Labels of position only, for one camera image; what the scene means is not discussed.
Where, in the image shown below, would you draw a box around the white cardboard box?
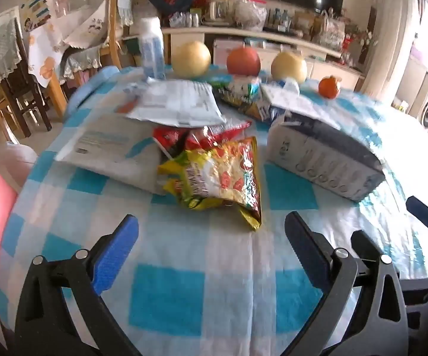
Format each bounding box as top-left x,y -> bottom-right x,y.
266,113 -> 387,203

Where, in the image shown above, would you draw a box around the mesh food cover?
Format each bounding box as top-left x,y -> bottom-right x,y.
49,0 -> 111,49

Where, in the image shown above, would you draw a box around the large yellow pear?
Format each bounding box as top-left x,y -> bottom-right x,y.
171,41 -> 212,79

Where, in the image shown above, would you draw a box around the yellow snack packet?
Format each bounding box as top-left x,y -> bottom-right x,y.
157,136 -> 263,232

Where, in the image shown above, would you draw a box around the blue checkered tablecloth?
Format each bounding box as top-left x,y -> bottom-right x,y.
0,65 -> 428,356

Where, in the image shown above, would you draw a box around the white bottle blue label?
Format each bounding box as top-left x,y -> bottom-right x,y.
139,17 -> 167,81

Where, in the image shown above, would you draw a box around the grey wet wipes packet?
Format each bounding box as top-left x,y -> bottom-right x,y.
54,113 -> 168,195

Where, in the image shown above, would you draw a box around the cream fabric cover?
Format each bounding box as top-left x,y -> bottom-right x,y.
362,0 -> 422,101

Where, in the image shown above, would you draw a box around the light wooden chair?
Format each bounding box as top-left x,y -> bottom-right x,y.
103,0 -> 137,69

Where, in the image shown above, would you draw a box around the dark wooden chair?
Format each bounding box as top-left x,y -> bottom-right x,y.
0,18 -> 51,138

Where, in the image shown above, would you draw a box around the orange printed table cloth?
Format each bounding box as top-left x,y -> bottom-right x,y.
26,24 -> 66,88

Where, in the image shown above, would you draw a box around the pink storage box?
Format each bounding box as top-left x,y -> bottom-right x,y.
213,39 -> 245,64

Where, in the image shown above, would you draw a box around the white printed paper packet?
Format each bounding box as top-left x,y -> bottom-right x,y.
125,80 -> 227,128

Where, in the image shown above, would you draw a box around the red snack packet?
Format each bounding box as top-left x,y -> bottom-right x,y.
153,120 -> 253,160

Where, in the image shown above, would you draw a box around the clear plastic bag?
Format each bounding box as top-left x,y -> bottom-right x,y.
234,0 -> 267,30

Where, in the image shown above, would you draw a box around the orange tangerine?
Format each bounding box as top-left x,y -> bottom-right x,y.
318,75 -> 341,99

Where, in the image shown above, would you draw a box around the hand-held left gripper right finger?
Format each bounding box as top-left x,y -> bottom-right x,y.
284,211 -> 409,356

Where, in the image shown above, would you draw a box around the grey lace tablecloth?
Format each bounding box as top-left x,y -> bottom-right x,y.
62,46 -> 101,78

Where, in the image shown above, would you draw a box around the small yellow pear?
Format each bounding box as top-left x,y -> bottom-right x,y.
271,51 -> 308,84

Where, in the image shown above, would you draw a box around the colourful snack packet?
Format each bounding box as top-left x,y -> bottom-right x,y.
214,76 -> 285,121

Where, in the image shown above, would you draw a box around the white paper wrapper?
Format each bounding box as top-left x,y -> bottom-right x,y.
260,78 -> 343,130

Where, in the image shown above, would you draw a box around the white television cabinet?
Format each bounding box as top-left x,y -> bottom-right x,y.
162,26 -> 367,90

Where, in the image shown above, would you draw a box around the blue cushion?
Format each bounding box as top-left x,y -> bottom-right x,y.
64,66 -> 122,119

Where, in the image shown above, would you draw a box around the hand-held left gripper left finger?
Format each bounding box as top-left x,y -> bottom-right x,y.
15,214 -> 142,356

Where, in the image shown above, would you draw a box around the red apple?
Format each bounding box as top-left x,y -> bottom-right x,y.
226,46 -> 261,77

